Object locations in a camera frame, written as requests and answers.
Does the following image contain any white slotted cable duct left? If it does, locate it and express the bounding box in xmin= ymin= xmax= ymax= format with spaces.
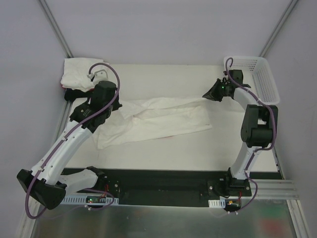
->
xmin=61 ymin=195 xmax=119 ymax=206

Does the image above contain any aluminium frame post left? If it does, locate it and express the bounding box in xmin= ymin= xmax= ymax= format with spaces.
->
xmin=37 ymin=0 xmax=73 ymax=59

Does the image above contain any white plastic basket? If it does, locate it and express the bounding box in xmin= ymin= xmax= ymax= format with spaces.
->
xmin=223 ymin=56 xmax=280 ymax=105

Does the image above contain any folded white t shirt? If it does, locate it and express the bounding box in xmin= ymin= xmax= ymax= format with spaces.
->
xmin=60 ymin=58 xmax=109 ymax=92

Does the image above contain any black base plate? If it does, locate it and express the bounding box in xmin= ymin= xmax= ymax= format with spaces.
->
xmin=102 ymin=169 xmax=252 ymax=207

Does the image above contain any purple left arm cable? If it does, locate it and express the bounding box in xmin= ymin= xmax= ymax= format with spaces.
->
xmin=25 ymin=62 xmax=120 ymax=220

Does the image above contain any aluminium frame post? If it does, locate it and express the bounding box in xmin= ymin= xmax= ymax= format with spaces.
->
xmin=259 ymin=0 xmax=301 ymax=58
xmin=37 ymin=0 xmax=73 ymax=59

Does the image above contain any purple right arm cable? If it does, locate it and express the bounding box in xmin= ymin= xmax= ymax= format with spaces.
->
xmin=224 ymin=58 xmax=277 ymax=210

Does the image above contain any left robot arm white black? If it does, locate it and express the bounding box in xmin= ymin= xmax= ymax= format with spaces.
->
xmin=17 ymin=81 xmax=122 ymax=216

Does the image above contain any white t shirt red print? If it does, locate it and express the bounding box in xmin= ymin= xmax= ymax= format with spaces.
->
xmin=93 ymin=97 xmax=212 ymax=150

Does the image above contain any white slotted cable duct right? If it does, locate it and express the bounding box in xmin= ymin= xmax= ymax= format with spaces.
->
xmin=208 ymin=198 xmax=242 ymax=209

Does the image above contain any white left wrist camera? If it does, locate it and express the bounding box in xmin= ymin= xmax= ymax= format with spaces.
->
xmin=87 ymin=69 xmax=108 ymax=81

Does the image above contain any folded black t shirt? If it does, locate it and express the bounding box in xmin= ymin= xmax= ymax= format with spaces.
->
xmin=64 ymin=89 xmax=93 ymax=102

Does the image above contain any aluminium front rail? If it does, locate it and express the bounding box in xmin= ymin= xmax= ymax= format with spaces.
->
xmin=250 ymin=180 xmax=299 ymax=199

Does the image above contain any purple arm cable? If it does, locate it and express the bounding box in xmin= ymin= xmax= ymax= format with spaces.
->
xmin=224 ymin=58 xmax=277 ymax=210
xmin=25 ymin=62 xmax=120 ymax=220

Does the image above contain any white slotted cable duct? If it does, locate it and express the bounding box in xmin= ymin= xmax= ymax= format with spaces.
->
xmin=208 ymin=198 xmax=242 ymax=209
xmin=61 ymin=195 xmax=119 ymax=206

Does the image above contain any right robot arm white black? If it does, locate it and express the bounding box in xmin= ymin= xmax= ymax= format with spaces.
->
xmin=203 ymin=69 xmax=278 ymax=196

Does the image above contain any aluminium frame post right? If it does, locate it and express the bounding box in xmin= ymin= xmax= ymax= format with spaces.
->
xmin=259 ymin=0 xmax=301 ymax=58

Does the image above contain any aluminium side rail right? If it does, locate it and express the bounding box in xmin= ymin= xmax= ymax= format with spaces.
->
xmin=272 ymin=148 xmax=285 ymax=179

